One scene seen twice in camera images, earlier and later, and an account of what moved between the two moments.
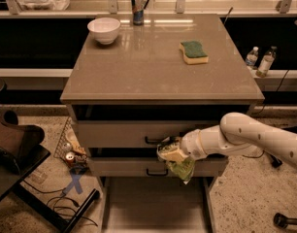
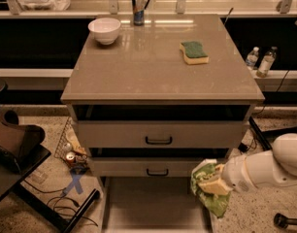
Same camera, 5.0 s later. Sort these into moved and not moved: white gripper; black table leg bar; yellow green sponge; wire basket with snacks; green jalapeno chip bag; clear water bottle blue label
Moved: white gripper; green jalapeno chip bag
Not moved: black table leg bar; yellow green sponge; wire basket with snacks; clear water bottle blue label
